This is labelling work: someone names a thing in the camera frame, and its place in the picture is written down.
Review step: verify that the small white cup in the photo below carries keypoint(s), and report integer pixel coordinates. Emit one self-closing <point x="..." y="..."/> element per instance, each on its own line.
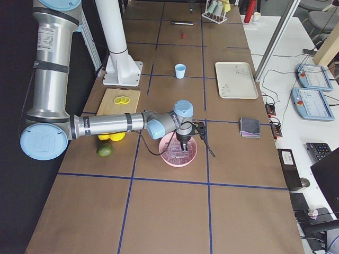
<point x="256" y="16"/>

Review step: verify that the orange usb hub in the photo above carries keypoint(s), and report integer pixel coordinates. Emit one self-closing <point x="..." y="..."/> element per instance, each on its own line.
<point x="276" y="130"/>
<point x="270" y="109"/>

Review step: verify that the yellow lemon slices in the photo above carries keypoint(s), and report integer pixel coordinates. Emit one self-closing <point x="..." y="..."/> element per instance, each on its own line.
<point x="121" y="100"/>

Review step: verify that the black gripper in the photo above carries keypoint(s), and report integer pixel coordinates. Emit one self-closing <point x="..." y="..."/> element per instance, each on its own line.
<point x="183" y="138"/>

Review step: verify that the cream bear tray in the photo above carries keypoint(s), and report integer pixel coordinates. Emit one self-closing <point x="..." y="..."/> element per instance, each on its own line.
<point x="235" y="80"/>

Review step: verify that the black box with label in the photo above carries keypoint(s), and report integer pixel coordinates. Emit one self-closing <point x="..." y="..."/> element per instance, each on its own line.
<point x="289" y="169"/>

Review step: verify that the computer mouse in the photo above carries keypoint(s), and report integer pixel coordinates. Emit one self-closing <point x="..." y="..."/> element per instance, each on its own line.
<point x="304" y="182"/>

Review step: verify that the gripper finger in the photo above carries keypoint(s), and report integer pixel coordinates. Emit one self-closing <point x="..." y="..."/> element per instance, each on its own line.
<point x="191" y="5"/>

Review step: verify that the blue teach pendant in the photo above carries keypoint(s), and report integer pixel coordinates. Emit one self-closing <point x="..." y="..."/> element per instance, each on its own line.
<point x="311" y="104"/>
<point x="313" y="76"/>

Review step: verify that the pink bowl of ice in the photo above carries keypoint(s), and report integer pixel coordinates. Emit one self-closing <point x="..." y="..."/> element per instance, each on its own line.
<point x="171" y="152"/>

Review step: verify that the folded grey cloth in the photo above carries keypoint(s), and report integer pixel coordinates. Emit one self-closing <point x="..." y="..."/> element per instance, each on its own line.
<point x="249" y="128"/>

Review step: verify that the white pillar with base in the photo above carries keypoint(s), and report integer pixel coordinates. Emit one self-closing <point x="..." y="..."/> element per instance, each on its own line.
<point x="121" y="69"/>

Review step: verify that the red bottle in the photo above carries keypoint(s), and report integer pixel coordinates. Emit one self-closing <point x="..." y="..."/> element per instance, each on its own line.
<point x="250" y="10"/>

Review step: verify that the black keyboard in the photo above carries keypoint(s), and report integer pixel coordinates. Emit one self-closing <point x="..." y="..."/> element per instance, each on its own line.
<point x="318" y="150"/>

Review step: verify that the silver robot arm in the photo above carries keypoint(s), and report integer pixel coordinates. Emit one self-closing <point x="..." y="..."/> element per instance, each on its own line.
<point x="49" y="126"/>

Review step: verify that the upper blue teach pendant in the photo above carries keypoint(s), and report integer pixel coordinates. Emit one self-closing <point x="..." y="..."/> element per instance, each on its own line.
<point x="313" y="76"/>

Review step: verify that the lower blue teach pendant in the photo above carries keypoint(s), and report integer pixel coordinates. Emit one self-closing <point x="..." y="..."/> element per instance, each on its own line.
<point x="311" y="104"/>

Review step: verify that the aluminium frame post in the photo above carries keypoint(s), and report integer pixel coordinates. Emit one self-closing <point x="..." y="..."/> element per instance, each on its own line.
<point x="277" y="35"/>

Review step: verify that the white cup rack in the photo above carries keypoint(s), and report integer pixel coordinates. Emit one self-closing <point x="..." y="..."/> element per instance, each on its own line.
<point x="216" y="11"/>

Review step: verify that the light blue cup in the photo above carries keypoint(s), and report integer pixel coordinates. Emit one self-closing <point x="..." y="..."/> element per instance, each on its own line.
<point x="180" y="70"/>

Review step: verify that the bamboo cutting board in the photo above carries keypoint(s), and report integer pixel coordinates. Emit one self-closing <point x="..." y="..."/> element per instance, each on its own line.
<point x="107" y="106"/>

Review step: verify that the steel muddler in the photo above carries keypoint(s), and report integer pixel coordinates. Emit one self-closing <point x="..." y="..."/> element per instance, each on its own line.
<point x="182" y="23"/>

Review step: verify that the black laptop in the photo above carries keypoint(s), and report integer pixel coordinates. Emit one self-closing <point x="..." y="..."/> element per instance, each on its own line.
<point x="326" y="174"/>

